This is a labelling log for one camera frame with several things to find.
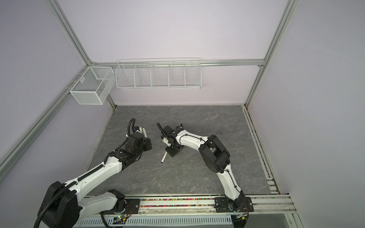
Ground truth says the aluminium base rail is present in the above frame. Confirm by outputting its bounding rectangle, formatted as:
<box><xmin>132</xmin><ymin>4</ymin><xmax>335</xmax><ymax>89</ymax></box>
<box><xmin>56</xmin><ymin>193</ymin><xmax>298</xmax><ymax>219</ymax></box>

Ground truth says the white vented cable duct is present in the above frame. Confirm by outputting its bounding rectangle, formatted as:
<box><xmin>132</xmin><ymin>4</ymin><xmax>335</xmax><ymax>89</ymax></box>
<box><xmin>74</xmin><ymin>215</ymin><xmax>232</xmax><ymax>228</ymax></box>

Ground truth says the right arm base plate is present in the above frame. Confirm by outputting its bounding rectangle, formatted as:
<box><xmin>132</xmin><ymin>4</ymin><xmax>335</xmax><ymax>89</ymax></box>
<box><xmin>214</xmin><ymin>197</ymin><xmax>254</xmax><ymax>213</ymax></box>

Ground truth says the aluminium frame profile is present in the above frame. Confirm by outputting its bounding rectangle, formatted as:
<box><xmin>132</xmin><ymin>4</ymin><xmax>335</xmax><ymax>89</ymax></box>
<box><xmin>244</xmin><ymin>0</ymin><xmax>299</xmax><ymax>107</ymax></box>
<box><xmin>92</xmin><ymin>58</ymin><xmax>265</xmax><ymax>67</ymax></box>
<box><xmin>1</xmin><ymin>1</ymin><xmax>112</xmax><ymax>185</ymax></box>

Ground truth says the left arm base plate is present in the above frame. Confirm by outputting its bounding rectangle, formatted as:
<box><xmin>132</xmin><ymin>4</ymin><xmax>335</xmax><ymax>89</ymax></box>
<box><xmin>103</xmin><ymin>198</ymin><xmax>141</xmax><ymax>215</ymax></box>

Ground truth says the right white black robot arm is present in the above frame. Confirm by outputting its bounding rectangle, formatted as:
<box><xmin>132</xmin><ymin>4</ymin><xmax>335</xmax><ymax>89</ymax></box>
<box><xmin>157</xmin><ymin>123</ymin><xmax>246</xmax><ymax>208</ymax></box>

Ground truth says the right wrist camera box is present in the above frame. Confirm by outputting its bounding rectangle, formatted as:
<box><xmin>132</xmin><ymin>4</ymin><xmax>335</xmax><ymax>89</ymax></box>
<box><xmin>161</xmin><ymin>135</ymin><xmax>171</xmax><ymax>147</ymax></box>

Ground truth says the aluminium frame profile back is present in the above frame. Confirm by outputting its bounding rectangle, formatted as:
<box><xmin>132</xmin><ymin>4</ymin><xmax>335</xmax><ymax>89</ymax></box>
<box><xmin>92</xmin><ymin>58</ymin><xmax>265</xmax><ymax>67</ymax></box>

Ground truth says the aluminium frame profile left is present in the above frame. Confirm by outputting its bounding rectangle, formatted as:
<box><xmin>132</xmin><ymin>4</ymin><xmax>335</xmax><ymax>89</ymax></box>
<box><xmin>1</xmin><ymin>1</ymin><xmax>112</xmax><ymax>185</ymax></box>

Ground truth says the white mesh square basket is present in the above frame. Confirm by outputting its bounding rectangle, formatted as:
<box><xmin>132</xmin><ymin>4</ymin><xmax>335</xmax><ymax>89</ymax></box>
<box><xmin>70</xmin><ymin>66</ymin><xmax>116</xmax><ymax>105</ymax></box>

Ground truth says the blue capped whiteboard marker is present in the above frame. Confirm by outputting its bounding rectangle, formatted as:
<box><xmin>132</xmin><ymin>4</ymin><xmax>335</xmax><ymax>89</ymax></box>
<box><xmin>161</xmin><ymin>152</ymin><xmax>168</xmax><ymax>164</ymax></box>

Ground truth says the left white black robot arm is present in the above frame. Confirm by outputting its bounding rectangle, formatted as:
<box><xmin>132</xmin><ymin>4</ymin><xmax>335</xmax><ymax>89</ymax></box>
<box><xmin>34</xmin><ymin>128</ymin><xmax>152</xmax><ymax>228</ymax></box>

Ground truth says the aluminium frame profile right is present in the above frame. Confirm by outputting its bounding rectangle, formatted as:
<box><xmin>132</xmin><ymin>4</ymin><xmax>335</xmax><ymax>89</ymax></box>
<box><xmin>244</xmin><ymin>0</ymin><xmax>299</xmax><ymax>107</ymax></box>

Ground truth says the white wire long basket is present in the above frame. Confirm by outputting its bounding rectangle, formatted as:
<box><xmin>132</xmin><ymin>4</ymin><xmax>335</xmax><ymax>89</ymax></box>
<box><xmin>116</xmin><ymin>64</ymin><xmax>202</xmax><ymax>89</ymax></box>

